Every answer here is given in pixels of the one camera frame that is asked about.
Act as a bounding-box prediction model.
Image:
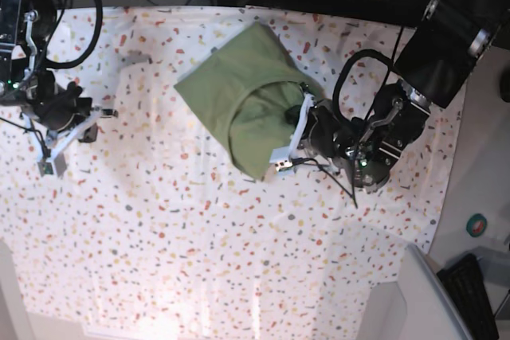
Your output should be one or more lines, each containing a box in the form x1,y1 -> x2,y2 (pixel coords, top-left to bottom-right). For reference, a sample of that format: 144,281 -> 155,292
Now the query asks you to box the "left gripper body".
301,100 -> 355,160

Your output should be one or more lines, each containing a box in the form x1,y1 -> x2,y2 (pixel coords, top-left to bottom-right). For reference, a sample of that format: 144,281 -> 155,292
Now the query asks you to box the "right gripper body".
23,88 -> 92,132

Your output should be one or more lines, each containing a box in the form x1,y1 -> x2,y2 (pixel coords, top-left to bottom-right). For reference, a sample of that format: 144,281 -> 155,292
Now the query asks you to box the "green t-shirt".
175,23 -> 323,180

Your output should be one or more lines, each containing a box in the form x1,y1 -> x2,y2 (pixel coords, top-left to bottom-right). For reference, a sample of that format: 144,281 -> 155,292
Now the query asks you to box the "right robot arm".
1,0 -> 103,132

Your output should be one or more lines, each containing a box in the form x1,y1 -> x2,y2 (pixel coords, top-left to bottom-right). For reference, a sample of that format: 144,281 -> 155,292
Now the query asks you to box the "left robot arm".
176,0 -> 509,192

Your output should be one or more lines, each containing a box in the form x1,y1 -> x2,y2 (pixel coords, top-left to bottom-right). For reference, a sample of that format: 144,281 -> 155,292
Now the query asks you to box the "terrazzo pattern tablecloth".
1,6 -> 465,339

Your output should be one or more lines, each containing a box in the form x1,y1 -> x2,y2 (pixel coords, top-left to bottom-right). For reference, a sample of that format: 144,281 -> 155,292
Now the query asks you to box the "green tape roll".
465,213 -> 488,237

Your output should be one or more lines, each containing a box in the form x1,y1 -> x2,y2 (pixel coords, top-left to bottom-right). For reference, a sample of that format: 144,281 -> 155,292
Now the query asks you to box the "black keyboard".
437,253 -> 500,340

